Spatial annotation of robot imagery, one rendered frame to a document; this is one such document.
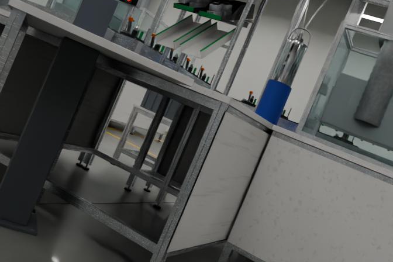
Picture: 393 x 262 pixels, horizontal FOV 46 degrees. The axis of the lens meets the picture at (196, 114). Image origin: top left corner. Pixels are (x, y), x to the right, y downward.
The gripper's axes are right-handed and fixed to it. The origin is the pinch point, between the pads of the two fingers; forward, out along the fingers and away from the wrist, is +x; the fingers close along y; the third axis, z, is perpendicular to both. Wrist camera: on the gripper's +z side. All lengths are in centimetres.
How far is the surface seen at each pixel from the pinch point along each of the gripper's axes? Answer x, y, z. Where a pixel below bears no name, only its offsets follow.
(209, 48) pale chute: 10.3, -23.8, -20.7
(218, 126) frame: 8, -53, -54
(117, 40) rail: -2.2, 16.5, -38.0
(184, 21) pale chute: 15.5, 3.8, -8.7
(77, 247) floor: 19, -17, -128
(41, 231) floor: 10, -2, -131
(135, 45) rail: 0.0, 6.4, -36.4
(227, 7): 10.7, -18.7, 3.2
